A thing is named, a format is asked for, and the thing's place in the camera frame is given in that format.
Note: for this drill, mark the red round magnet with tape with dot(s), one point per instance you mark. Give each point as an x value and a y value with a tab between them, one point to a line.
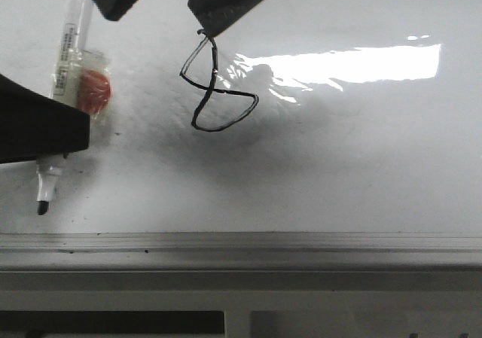
94	85

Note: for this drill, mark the white whiteboard with aluminium frame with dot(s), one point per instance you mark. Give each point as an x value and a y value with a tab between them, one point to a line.
364	150

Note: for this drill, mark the white table frame below whiteboard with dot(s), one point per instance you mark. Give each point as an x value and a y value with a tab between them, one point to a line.
243	303

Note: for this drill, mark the white black whiteboard marker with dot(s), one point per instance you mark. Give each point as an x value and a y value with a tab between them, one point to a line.
66	79

